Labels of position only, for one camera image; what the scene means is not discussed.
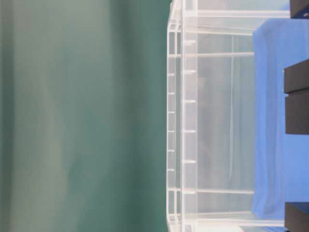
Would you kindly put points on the blue cloth bin liner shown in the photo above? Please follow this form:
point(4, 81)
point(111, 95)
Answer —
point(281, 159)

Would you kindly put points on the black RealSense D415 box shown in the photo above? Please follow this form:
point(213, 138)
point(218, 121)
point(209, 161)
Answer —
point(296, 86)

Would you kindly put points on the clear plastic storage bin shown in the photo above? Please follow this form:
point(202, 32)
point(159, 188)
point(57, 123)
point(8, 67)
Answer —
point(211, 114)

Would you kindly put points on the black RealSense D435i box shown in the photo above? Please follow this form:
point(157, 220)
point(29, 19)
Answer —
point(296, 216)
point(299, 9)

